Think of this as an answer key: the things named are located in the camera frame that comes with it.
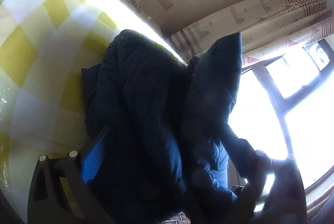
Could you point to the window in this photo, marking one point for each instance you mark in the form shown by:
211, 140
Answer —
297, 98

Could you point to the plaid cloth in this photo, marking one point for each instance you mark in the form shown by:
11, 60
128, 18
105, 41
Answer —
177, 219

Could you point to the wall socket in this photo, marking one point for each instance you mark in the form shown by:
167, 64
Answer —
164, 0

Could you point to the patterned beige curtain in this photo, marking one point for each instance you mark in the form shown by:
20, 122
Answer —
261, 20

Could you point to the blue puffer jacket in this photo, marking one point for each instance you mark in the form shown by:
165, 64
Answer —
146, 109

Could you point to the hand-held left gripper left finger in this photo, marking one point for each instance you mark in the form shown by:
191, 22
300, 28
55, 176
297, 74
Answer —
94, 158

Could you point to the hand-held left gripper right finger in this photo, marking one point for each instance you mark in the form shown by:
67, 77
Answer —
242, 151

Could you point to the yellow checked bed sheet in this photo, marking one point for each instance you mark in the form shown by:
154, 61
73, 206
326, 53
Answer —
41, 31

